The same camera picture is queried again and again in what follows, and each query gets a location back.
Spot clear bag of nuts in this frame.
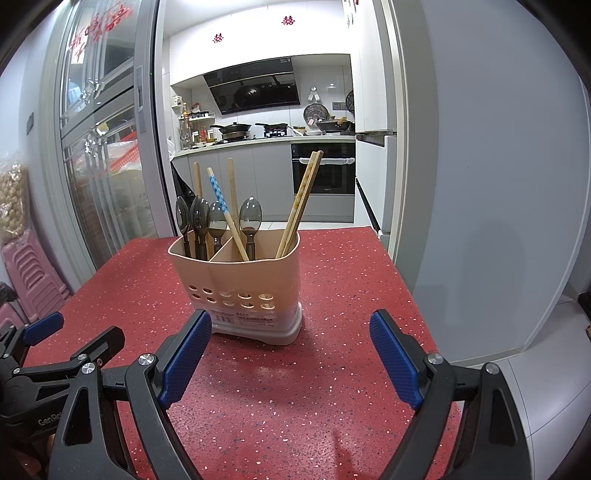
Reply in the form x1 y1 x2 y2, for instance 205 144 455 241
0 159 31 245

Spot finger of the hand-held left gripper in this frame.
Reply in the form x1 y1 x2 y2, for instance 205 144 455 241
0 311 64 370
14 325 126 385

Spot dark metal spoons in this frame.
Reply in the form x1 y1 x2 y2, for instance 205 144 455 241
239 197 264 261

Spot black built-in oven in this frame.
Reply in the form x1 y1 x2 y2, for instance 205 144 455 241
291 141 357 195

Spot condiment rack with bottles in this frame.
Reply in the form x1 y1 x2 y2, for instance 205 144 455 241
178 95 218 151

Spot black range hood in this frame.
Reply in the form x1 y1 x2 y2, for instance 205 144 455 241
203 56 301 116

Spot stack of pink plastic stools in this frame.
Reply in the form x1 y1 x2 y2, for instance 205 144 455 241
0 231 72 330

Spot red door sticker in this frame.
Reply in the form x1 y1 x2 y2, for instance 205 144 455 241
69 4 125 63

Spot grey kitchen counter cabinets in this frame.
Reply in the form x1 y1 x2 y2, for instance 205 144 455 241
168 134 357 224

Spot black trash bag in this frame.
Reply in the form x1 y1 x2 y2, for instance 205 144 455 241
171 161 195 199

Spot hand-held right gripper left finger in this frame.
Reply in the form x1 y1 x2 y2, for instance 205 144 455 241
46 308 213 480

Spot black wok with food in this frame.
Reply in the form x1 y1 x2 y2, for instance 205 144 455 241
316 117 356 136

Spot sliding glass door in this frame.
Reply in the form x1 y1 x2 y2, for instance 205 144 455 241
39 0 174 284

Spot beige plastic cutlery holder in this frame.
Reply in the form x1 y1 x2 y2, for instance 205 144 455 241
167 229 304 346

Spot white towel on oven handle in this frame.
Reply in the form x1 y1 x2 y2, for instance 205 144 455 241
300 157 355 168

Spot blue patterned chopstick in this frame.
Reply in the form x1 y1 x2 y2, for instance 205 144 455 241
206 167 250 262

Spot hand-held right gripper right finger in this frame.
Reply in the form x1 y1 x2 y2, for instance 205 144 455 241
368 309 522 480

